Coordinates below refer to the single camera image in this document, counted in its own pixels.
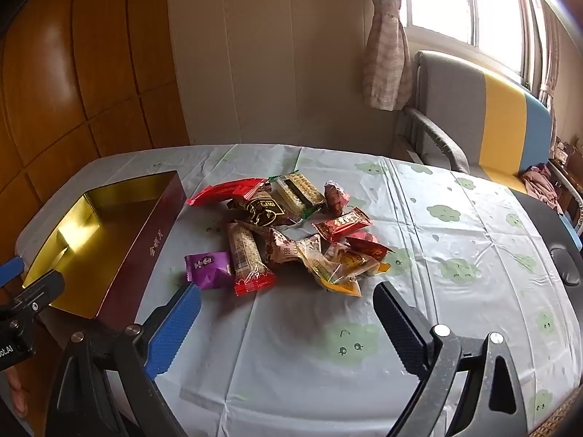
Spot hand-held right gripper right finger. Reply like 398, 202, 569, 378
372, 281, 531, 437

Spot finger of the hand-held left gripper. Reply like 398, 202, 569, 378
0, 256, 25, 284
11, 270, 65, 316

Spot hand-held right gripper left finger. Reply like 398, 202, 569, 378
46, 282, 202, 437

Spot maroon tin box gold inside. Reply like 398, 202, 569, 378
22, 170, 187, 334

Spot purple snack packet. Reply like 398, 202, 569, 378
184, 251, 234, 290

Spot clear yellow snack packet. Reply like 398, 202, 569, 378
298, 242, 391, 298

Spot small red snack packet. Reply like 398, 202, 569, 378
345, 233, 393, 261

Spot cereal bar red ends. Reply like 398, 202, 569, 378
227, 221, 277, 297

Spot red gold snack packet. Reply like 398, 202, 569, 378
313, 208, 373, 243

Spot brown white snack packet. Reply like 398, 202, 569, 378
266, 227, 323, 270

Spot maroon round snack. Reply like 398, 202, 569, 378
324, 181, 351, 217

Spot clear wafer biscuit packet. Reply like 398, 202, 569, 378
268, 172, 327, 224

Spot person's left hand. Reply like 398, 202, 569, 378
5, 369, 29, 420

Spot white printed tablecloth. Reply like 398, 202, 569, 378
16, 143, 575, 437

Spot black office chair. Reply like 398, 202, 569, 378
509, 186, 583, 288

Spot pink cloth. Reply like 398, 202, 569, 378
522, 165, 564, 213

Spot grey yellow blue armchair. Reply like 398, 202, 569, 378
391, 50, 583, 203

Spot pink patterned curtain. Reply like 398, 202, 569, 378
362, 0, 416, 112

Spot window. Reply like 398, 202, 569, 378
400, 0, 562, 83

